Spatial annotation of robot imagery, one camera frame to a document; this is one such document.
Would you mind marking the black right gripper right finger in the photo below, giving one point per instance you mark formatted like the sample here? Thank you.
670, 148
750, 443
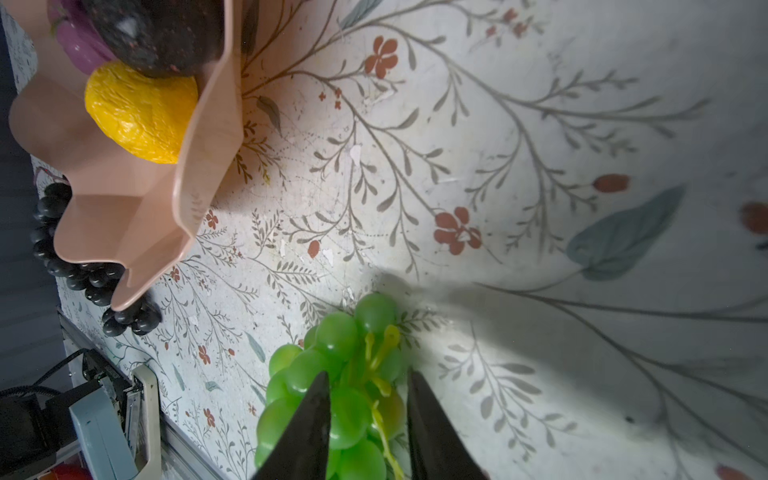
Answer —
435, 449

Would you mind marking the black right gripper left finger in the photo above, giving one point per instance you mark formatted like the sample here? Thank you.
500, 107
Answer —
293, 435

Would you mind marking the green fake grape bunch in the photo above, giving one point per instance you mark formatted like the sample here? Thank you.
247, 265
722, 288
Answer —
362, 356

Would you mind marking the black fake grape bunch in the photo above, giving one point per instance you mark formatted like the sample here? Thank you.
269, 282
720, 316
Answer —
96, 280

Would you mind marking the pink scalloped fruit bowl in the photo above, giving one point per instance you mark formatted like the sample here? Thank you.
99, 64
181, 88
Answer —
126, 210

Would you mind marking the yellow fake lemon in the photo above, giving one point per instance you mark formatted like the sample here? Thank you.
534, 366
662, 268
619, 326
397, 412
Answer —
147, 117

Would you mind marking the dark fake avocado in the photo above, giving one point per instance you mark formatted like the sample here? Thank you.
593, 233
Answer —
160, 39

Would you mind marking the purple fake fig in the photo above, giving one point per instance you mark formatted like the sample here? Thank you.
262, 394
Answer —
75, 33

